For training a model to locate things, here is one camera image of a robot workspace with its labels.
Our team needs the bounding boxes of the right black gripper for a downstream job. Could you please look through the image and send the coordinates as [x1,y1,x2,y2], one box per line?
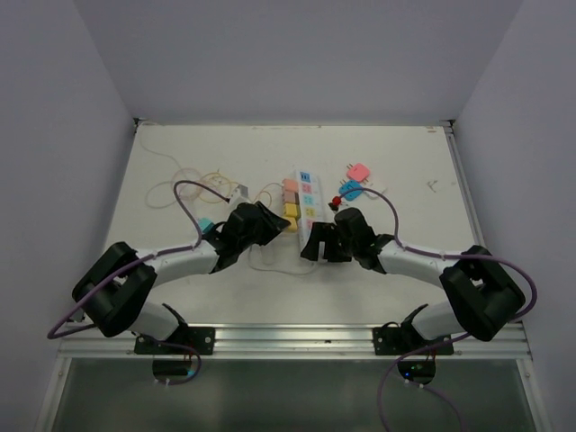
[302,221,358,263]

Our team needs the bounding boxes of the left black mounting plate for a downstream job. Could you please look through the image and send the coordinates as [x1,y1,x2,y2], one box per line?
[134,326,215,356]

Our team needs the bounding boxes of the white plug adapter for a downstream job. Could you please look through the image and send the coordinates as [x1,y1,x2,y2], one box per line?
[364,183,387,199]

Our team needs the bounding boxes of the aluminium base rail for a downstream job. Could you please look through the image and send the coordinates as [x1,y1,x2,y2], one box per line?
[58,324,532,360]

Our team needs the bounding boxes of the blue plug adapter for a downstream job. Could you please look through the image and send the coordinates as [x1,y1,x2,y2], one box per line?
[338,180,364,202]

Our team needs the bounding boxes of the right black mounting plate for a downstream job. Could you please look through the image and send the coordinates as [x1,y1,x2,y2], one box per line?
[372,321,450,356]

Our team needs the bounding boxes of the yellow charging cable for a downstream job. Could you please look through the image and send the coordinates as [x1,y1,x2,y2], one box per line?
[197,170,284,203]

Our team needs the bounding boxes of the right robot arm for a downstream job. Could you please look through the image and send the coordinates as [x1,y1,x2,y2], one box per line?
[301,208,526,354]

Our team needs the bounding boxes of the salmon pink USB charger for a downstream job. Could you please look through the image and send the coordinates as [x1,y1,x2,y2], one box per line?
[282,178,299,193]

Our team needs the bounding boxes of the pink charging cable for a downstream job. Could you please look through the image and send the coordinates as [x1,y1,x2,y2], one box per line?
[144,166,284,211]

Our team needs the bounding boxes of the right side aluminium rail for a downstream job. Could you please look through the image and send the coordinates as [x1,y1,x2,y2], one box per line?
[440,118,509,323]

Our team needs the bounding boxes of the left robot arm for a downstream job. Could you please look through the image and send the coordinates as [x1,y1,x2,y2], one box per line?
[72,202,290,354]

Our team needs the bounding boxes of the pink plug adapter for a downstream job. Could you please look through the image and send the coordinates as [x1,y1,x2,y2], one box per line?
[346,163,371,183]

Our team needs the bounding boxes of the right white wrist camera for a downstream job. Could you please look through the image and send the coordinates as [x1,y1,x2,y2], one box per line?
[328,196,347,213]

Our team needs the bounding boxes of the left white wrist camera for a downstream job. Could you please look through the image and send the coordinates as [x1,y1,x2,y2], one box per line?
[229,184,251,208]

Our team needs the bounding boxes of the yellow olive USB charger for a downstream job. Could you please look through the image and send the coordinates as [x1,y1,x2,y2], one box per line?
[283,202,300,219]

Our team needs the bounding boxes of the beige brown USB charger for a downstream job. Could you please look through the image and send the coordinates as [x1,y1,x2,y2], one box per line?
[283,191,299,204]

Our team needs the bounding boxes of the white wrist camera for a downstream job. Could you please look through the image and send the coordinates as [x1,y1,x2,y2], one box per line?
[229,184,251,208]
[328,196,347,213]

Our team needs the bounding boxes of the teal USB charger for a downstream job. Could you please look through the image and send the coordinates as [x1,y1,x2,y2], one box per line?
[197,218,215,235]

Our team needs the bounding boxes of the black mounting plate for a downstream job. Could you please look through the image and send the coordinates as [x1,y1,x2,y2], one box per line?
[372,321,450,356]
[134,326,215,356]

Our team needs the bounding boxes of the white USB cable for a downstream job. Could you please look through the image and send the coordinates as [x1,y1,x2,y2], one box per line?
[247,245,316,276]

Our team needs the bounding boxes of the power strip white cord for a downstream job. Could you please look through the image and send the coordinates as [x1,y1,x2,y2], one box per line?
[137,134,181,170]

